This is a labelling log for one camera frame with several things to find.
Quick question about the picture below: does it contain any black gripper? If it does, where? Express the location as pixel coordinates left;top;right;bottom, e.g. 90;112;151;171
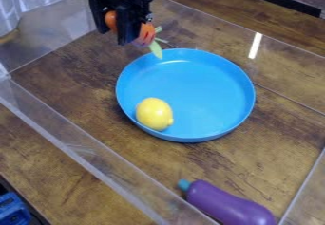
88;0;152;46

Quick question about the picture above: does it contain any orange toy carrot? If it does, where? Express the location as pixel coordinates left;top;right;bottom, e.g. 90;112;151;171
104;10;163;59

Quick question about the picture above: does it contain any blue round tray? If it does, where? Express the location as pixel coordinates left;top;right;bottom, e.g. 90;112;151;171
115;48;255;143

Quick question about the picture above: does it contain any yellow toy lemon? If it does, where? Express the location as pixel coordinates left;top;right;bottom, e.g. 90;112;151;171
136;97;174;131

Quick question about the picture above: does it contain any black baseboard strip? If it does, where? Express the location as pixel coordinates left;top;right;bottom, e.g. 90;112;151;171
263;0;321;18

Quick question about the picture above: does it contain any purple toy eggplant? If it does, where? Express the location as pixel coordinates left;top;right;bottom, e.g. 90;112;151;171
178;179;275;225

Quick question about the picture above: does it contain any blue plastic crate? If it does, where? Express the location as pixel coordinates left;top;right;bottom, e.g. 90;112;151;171
0;192;32;225

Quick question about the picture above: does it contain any clear acrylic enclosure wall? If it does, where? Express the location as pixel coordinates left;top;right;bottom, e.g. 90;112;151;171
0;0;325;225

